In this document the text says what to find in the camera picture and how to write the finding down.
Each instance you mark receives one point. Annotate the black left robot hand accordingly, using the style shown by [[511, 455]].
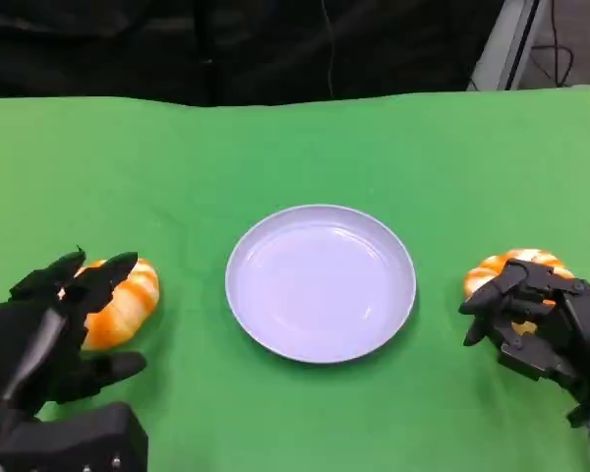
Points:
[[29, 344]]

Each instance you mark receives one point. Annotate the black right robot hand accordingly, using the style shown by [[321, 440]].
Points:
[[570, 334]]

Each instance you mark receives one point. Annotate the orange white toy bread roll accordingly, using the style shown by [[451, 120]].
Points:
[[482, 275], [128, 310]]

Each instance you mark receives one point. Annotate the lilac plate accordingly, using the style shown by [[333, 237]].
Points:
[[319, 285]]

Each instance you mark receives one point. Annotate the black cloth curtain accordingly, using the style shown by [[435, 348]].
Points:
[[128, 49]]

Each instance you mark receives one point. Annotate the green table cloth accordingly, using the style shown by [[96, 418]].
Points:
[[295, 157]]

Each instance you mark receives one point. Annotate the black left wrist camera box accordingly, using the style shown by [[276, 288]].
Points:
[[78, 442]]

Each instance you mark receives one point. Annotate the grey metal frame post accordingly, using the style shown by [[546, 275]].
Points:
[[511, 44]]

